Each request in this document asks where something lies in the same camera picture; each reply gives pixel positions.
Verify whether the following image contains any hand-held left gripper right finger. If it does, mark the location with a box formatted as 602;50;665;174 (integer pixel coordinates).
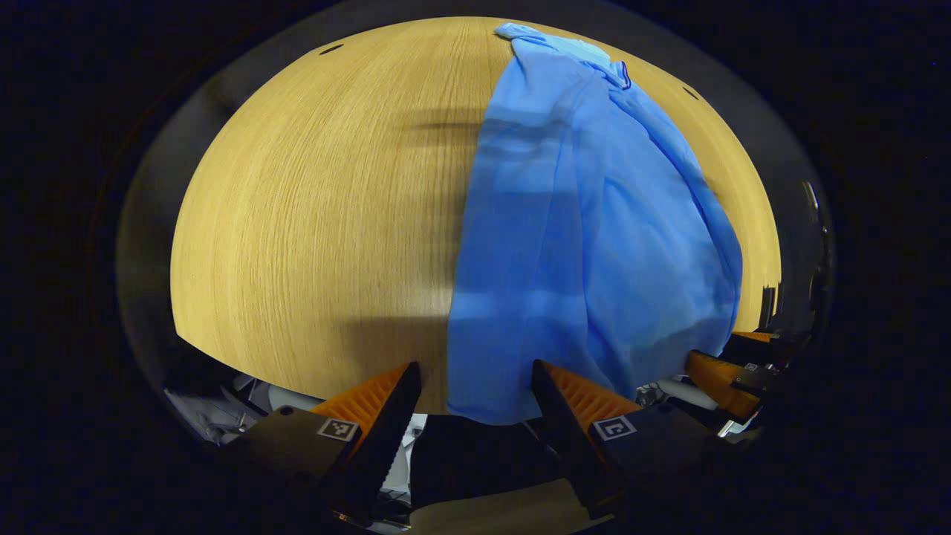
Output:
530;360;744;521

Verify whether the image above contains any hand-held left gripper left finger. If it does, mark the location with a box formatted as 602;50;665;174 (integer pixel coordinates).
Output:
223;361;423;525

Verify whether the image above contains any light blue T-shirt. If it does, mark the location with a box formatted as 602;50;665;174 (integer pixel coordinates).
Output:
446;22;744;426

